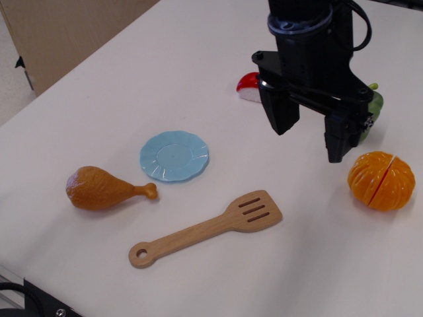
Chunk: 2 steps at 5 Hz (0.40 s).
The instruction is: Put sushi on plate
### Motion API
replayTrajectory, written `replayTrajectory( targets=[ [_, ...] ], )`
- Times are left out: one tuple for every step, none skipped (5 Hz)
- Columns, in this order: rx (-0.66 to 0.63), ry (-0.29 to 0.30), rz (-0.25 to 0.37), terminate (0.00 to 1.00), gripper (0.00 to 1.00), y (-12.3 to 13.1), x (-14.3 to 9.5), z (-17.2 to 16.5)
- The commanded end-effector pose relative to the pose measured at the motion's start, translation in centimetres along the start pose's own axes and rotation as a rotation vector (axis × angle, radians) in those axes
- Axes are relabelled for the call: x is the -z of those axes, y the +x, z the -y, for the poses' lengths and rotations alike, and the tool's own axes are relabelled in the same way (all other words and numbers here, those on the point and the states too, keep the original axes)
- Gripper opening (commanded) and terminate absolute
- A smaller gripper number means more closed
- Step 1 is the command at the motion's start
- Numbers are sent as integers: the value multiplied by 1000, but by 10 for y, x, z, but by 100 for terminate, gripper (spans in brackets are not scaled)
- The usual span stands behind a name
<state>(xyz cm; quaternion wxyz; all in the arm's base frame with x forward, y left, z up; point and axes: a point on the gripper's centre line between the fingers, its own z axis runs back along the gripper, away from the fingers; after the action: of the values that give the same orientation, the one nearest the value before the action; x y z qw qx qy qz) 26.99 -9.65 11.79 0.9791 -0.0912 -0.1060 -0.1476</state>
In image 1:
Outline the beige cardboard panel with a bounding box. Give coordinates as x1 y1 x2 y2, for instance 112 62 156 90
1 0 156 96

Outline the wooden slotted spatula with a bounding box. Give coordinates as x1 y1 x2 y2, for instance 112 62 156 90
128 190 283 269

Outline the red and white toy sushi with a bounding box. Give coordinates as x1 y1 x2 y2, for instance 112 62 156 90
236 72 261 103

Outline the orange toy mandarin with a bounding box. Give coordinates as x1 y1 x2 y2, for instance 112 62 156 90
348 151 416 211

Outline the green toy bell pepper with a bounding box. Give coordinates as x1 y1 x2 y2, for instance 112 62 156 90
360 83 384 144

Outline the light blue toy plate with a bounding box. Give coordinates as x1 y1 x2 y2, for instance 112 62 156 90
139 131 210 182

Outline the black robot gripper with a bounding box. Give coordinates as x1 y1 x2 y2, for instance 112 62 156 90
252 13 373 163

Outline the black cable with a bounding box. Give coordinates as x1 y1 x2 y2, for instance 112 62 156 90
0 281 37 317

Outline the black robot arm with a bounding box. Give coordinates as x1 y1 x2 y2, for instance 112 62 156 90
252 1 373 163

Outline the brown toy chicken drumstick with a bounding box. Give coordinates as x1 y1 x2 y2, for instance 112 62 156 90
65 166 159 211

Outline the black corner bracket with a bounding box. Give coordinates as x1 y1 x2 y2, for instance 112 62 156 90
23 279 83 317

